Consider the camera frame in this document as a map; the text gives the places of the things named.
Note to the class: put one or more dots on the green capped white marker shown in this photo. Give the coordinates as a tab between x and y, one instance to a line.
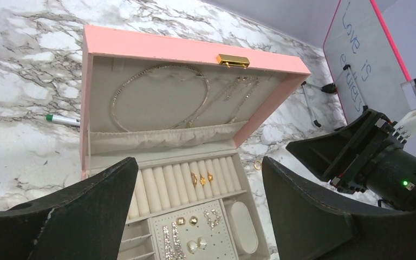
57	119

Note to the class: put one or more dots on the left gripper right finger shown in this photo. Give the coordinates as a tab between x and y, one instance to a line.
313	222

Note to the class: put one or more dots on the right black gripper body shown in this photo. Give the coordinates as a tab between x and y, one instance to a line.
365	142

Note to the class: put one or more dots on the crystal drop earrings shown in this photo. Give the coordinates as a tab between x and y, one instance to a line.
172	243

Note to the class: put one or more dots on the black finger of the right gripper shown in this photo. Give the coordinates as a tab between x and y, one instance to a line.
327	156

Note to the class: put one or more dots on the gold stud earrings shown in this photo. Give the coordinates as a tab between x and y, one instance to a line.
192	220

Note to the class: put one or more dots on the pink jewelry box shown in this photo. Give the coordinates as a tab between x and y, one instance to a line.
181	108

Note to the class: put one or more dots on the beige watch pillow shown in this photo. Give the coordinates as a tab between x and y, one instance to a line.
242	227

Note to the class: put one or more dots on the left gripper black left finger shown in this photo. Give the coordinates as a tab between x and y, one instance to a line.
83	221

